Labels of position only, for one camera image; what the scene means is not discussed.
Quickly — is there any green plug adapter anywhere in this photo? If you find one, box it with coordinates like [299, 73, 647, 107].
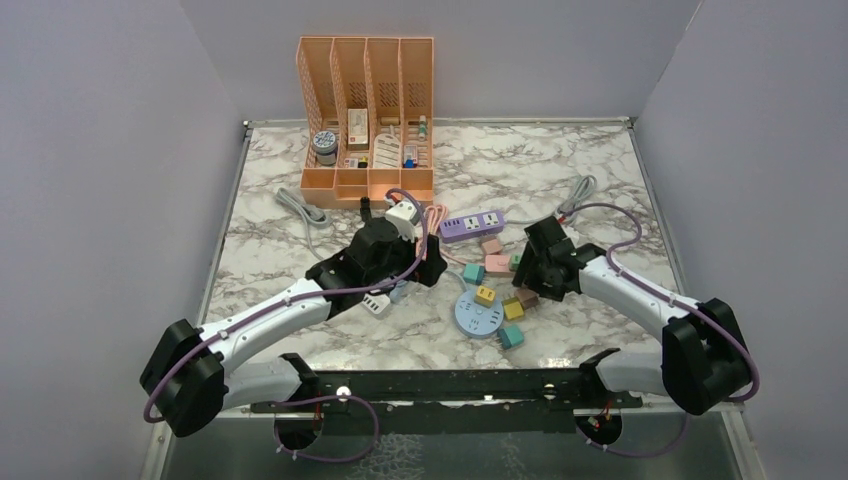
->
[509, 254, 522, 272]

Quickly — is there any yellow plug adapter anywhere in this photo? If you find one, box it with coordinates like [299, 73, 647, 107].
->
[473, 285, 496, 308]
[502, 297, 525, 321]

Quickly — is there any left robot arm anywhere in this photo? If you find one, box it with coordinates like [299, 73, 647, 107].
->
[140, 217, 447, 437]

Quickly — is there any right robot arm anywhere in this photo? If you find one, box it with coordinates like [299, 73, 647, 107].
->
[513, 216, 758, 415]

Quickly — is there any pink plug adapter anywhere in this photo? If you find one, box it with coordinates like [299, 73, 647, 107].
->
[480, 237, 503, 256]
[515, 288, 540, 310]

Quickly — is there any teal plug adapter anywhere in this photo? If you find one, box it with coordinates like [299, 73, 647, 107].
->
[497, 325, 525, 350]
[462, 263, 485, 285]

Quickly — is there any pink plug adapter middle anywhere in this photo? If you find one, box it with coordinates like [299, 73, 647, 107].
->
[480, 237, 503, 256]

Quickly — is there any teal plug adapter front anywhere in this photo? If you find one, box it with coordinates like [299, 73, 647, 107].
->
[497, 325, 525, 350]

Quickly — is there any pink power strip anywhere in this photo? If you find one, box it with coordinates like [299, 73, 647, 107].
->
[484, 254, 515, 277]

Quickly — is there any white power strip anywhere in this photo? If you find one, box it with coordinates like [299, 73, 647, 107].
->
[361, 294, 391, 318]

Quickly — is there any round blue power strip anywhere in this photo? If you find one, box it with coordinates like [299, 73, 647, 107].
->
[454, 286, 504, 339]

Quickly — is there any purple power strip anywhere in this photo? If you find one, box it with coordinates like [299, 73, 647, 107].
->
[439, 210, 506, 243]

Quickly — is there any black cylinder object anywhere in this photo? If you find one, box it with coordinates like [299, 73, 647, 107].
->
[359, 196, 372, 223]

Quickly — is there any white blister pack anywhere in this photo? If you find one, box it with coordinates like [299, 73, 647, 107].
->
[371, 133, 403, 168]

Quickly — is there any round blue patterned tin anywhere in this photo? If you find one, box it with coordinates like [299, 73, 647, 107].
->
[311, 130, 339, 167]

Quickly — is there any red white box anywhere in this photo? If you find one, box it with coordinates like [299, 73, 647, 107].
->
[347, 108, 370, 150]

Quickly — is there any orange file organizer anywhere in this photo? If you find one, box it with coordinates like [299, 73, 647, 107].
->
[296, 36, 435, 209]

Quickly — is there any grey cable of purple strip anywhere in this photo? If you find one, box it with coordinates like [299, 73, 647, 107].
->
[505, 174, 599, 227]

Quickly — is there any coiled pink cable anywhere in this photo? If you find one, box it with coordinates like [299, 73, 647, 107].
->
[420, 203, 465, 266]

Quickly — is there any grey cable of white strip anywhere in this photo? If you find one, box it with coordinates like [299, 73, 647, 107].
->
[274, 186, 331, 260]

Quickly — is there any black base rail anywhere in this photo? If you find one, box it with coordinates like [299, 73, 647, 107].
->
[250, 368, 643, 436]

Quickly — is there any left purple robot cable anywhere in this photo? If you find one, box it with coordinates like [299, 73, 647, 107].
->
[142, 188, 431, 465]

